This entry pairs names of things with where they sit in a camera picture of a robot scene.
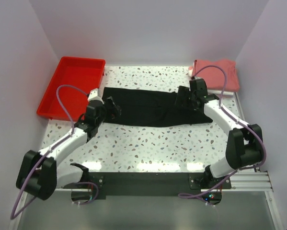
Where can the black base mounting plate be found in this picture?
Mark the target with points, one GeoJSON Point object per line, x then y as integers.
{"type": "Point", "coordinates": [100, 185]}

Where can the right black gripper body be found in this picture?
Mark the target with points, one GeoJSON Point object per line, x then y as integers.
{"type": "Point", "coordinates": [185, 92]}

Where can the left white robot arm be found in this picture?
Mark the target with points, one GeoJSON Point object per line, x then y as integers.
{"type": "Point", "coordinates": [38, 171]}

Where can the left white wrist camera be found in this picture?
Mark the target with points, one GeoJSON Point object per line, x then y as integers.
{"type": "Point", "coordinates": [95, 94]}

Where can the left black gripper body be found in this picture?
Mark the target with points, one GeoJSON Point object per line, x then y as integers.
{"type": "Point", "coordinates": [107, 114]}

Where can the black t shirt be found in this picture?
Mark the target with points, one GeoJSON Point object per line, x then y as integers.
{"type": "Point", "coordinates": [151, 109]}

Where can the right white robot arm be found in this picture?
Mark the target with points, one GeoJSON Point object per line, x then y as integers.
{"type": "Point", "coordinates": [245, 148]}

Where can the pink folded t shirt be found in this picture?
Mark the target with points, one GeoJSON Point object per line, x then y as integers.
{"type": "Point", "coordinates": [214, 77]}

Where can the red plastic tray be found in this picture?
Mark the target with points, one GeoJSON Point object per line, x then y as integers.
{"type": "Point", "coordinates": [79, 76]}

